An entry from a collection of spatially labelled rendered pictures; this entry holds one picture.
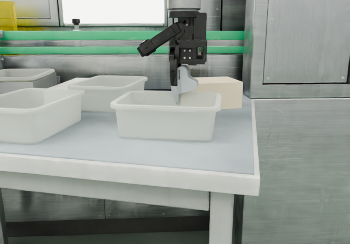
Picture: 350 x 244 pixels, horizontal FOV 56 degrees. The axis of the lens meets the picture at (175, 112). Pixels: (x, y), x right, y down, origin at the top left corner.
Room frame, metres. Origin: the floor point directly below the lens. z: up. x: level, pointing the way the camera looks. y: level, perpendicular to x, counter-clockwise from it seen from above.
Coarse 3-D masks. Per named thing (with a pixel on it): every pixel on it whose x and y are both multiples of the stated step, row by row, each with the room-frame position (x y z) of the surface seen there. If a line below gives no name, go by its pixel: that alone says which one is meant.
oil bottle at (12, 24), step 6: (0, 0) 1.20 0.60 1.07; (6, 0) 1.20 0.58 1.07; (12, 0) 1.24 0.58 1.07; (0, 6) 1.20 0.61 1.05; (6, 6) 1.20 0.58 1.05; (12, 6) 1.23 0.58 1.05; (0, 12) 1.20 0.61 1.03; (6, 12) 1.20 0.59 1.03; (12, 12) 1.23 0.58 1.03; (0, 18) 1.20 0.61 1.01; (6, 18) 1.20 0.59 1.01; (12, 18) 1.22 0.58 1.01; (0, 24) 1.20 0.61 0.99; (6, 24) 1.20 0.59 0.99; (12, 24) 1.21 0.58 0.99; (6, 30) 1.20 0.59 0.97; (12, 30) 1.21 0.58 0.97; (0, 54) 1.20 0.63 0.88; (6, 54) 1.20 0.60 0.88; (12, 54) 1.20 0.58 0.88; (18, 54) 1.24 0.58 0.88
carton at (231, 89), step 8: (200, 80) 0.96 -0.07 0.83; (208, 80) 0.96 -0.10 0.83; (216, 80) 0.96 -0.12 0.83; (224, 80) 0.96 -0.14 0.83; (232, 80) 0.96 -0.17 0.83; (200, 88) 0.90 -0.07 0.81; (208, 88) 0.90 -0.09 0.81; (216, 88) 0.91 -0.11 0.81; (224, 88) 0.91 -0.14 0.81; (232, 88) 0.92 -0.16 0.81; (240, 88) 0.92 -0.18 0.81; (224, 96) 0.91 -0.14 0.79; (232, 96) 0.92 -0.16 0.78; (240, 96) 0.92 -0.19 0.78; (224, 104) 0.91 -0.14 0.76; (232, 104) 0.92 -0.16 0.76; (240, 104) 0.92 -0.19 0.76
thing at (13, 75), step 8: (0, 72) 1.06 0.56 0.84; (8, 72) 1.10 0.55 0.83; (16, 72) 1.11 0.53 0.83; (24, 72) 1.11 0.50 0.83; (32, 72) 1.11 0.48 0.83; (40, 72) 1.11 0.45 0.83; (48, 72) 1.04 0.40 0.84; (0, 80) 0.90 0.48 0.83; (8, 80) 0.90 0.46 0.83; (16, 80) 0.90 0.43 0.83; (24, 80) 0.90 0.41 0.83; (32, 80) 0.93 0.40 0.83
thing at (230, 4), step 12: (204, 0) 1.43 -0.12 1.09; (216, 0) 1.43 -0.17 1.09; (228, 0) 1.43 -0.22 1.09; (240, 0) 1.43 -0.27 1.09; (216, 12) 1.43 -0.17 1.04; (228, 12) 1.43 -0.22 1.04; (240, 12) 1.43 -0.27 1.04; (168, 24) 1.42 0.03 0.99; (216, 24) 1.43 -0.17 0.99; (228, 24) 1.43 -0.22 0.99; (240, 24) 1.43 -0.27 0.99
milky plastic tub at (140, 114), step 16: (128, 96) 0.75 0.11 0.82; (144, 96) 0.79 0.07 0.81; (160, 96) 0.78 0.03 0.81; (192, 96) 0.77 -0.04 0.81; (208, 96) 0.77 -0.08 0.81; (128, 112) 0.64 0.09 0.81; (144, 112) 0.63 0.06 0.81; (160, 112) 0.63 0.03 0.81; (176, 112) 0.62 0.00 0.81; (192, 112) 0.62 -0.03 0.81; (208, 112) 0.62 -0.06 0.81; (128, 128) 0.64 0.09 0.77; (144, 128) 0.64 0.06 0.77; (160, 128) 0.63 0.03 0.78; (176, 128) 0.63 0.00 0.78; (192, 128) 0.62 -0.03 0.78; (208, 128) 0.62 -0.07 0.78
